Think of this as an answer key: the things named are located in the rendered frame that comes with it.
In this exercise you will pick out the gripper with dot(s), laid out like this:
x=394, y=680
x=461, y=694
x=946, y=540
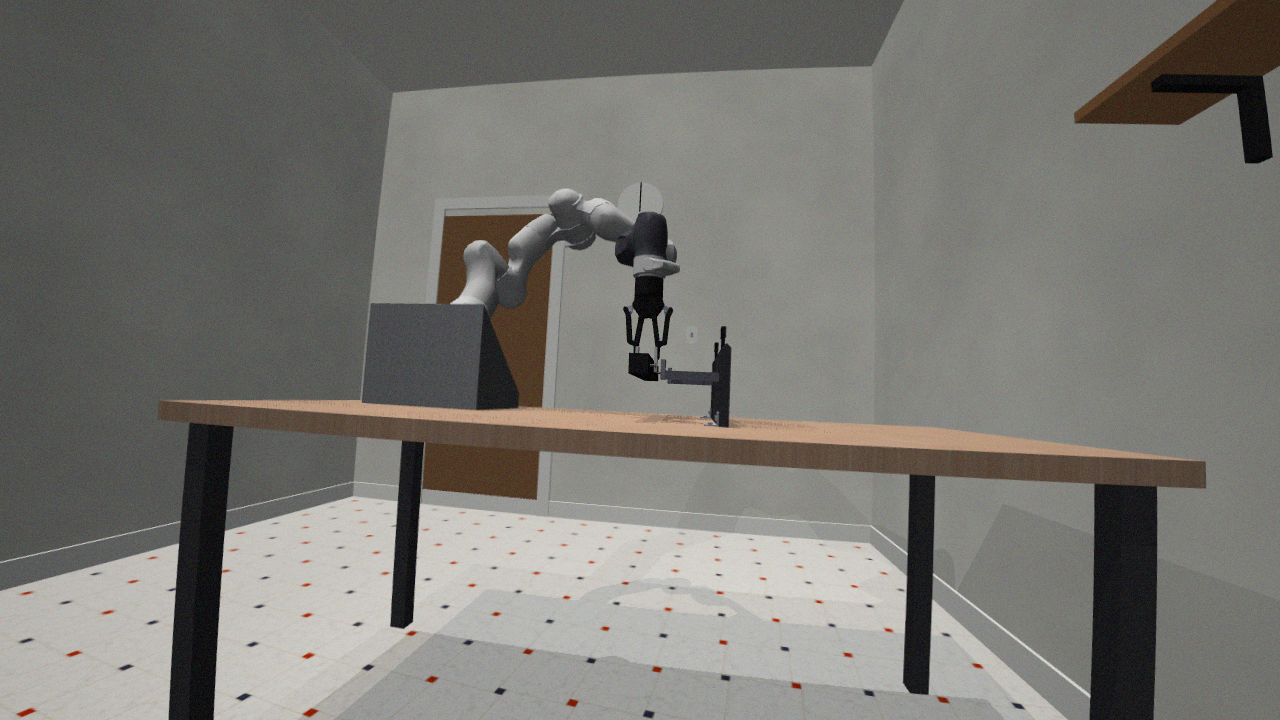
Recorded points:
x=648, y=303

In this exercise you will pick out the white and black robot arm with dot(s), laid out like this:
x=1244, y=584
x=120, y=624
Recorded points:
x=641, y=241

